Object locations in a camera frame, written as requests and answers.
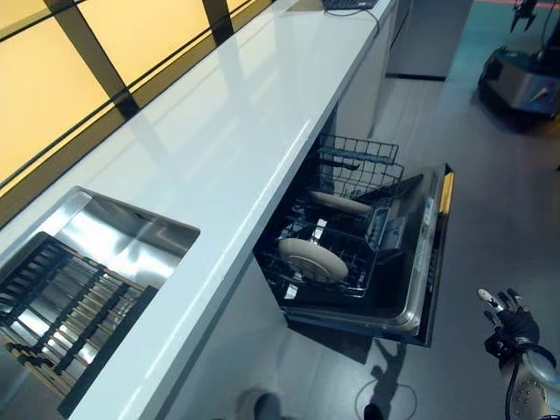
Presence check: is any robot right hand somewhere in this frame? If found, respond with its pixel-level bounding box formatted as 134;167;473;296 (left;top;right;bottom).
476;286;542;349

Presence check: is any cream round plate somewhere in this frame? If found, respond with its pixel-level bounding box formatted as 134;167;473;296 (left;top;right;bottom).
309;189;374;216
277;237;350;284

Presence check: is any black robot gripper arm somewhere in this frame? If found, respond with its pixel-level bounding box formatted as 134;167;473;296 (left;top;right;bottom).
508;0;540;32

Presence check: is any grey mobile robot base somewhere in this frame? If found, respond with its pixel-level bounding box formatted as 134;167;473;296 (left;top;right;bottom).
476;43;560;130

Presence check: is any open dishwasher with racks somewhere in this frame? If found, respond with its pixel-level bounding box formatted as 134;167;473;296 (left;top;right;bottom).
279;163;456;349

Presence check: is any tall grey cabinet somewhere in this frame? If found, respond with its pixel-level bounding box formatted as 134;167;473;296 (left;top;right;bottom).
384;0;476;82

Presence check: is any black laptop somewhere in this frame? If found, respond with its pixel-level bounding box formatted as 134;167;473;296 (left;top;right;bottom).
322;0;380;11

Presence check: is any stainless steel sink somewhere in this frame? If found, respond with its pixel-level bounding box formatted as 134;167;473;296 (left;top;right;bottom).
0;185;201;395

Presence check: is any black steel sink drying rack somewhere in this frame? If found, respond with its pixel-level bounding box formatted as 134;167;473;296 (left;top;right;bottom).
0;231;159;419

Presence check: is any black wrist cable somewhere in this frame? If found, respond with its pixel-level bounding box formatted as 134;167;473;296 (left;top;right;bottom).
503;349;529;420

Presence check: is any thin white cord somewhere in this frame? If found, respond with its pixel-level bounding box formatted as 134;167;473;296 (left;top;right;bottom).
354;375;419;420

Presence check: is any upper wire dishwasher rack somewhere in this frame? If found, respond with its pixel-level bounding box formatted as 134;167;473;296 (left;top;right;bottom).
312;133;406;203

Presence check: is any black laptop cable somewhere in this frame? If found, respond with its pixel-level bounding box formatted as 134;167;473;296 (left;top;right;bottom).
325;7;397;52

